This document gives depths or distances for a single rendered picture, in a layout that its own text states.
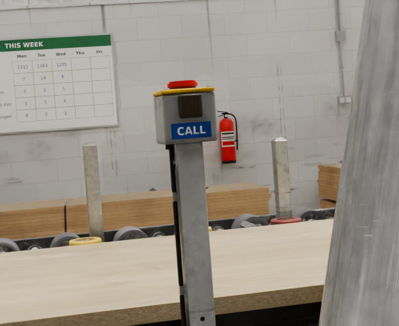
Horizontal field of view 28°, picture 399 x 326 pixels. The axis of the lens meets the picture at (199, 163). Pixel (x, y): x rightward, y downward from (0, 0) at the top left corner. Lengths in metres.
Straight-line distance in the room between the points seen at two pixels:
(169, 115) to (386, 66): 0.44
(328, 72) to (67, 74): 2.71
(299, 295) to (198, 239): 0.31
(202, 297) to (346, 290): 0.48
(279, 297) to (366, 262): 0.71
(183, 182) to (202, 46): 7.35
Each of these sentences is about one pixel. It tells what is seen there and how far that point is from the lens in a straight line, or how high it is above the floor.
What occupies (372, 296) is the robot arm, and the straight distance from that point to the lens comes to 0.61.
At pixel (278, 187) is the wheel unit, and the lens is 2.24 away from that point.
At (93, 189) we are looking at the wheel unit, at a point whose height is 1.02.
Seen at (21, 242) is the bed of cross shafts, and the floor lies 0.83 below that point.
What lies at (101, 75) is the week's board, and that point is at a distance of 8.23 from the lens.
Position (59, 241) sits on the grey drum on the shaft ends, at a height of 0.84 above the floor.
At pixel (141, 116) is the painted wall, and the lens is 8.26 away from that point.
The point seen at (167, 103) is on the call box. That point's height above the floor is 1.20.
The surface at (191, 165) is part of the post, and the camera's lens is 1.06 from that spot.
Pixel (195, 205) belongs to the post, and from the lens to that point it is 1.06.
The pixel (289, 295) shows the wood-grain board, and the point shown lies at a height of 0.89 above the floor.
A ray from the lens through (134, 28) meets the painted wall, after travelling 8.32.
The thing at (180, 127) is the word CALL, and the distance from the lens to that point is 1.03.
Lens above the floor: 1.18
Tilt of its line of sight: 3 degrees down
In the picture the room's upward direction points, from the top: 4 degrees counter-clockwise
